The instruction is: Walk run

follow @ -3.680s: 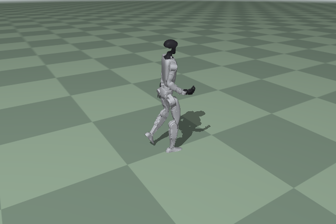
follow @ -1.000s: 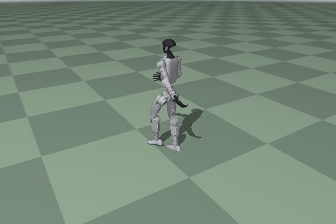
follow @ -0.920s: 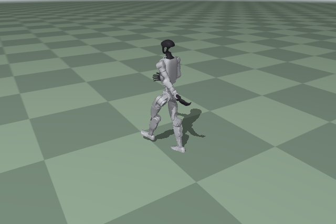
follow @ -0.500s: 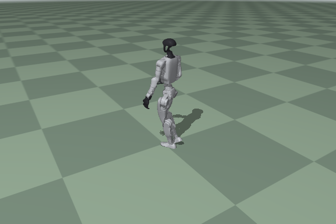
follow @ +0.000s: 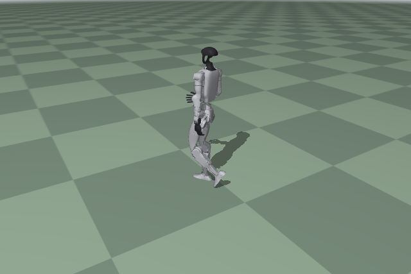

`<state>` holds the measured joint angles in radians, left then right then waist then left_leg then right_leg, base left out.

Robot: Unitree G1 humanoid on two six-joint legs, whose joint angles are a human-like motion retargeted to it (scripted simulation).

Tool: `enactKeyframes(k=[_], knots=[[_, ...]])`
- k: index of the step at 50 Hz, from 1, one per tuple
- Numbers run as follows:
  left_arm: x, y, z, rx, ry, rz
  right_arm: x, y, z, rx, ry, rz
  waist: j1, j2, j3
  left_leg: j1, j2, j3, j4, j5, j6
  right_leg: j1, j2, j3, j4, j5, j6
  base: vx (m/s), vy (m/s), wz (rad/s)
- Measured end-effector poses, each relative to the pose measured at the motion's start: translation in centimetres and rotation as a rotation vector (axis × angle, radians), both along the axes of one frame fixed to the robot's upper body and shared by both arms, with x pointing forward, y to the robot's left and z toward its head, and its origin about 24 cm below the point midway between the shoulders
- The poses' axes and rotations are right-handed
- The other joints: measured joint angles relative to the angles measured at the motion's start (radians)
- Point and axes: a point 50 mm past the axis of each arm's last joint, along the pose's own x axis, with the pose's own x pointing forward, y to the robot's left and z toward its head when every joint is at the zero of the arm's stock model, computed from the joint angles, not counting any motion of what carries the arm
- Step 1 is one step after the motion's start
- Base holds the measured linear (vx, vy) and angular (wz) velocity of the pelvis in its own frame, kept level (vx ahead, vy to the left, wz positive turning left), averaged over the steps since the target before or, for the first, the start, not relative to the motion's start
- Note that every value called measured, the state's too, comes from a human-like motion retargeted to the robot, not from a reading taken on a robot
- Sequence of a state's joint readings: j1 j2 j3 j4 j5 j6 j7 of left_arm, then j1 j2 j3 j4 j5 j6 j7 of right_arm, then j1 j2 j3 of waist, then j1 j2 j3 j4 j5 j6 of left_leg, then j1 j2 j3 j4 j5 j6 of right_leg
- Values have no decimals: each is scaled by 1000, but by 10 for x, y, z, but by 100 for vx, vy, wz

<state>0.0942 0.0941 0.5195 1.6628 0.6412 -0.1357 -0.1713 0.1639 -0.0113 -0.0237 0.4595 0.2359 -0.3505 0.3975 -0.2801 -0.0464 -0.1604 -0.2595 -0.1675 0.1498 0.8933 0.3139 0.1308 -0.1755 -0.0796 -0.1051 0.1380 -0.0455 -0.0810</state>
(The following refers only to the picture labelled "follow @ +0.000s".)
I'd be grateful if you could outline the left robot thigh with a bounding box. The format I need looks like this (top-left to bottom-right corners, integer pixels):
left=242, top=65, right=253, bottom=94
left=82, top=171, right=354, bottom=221
left=189, top=114, right=207, bottom=153

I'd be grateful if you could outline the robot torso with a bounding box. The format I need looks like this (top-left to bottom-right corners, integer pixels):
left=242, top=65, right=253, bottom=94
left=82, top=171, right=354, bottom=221
left=199, top=66, right=219, bottom=122

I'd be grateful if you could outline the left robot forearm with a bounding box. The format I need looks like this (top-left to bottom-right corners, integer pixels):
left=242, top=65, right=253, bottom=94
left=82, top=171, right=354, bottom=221
left=192, top=96, right=202, bottom=122

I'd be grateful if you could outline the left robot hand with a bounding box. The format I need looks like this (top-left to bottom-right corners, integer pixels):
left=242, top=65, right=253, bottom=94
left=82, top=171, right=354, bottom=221
left=194, top=118, right=204, bottom=136

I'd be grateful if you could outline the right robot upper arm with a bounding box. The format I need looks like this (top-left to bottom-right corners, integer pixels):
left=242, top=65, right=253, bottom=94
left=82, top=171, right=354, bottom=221
left=216, top=69, right=222, bottom=96

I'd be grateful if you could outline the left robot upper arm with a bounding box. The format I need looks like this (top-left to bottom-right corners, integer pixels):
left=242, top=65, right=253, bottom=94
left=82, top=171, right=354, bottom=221
left=193, top=71, right=205, bottom=100

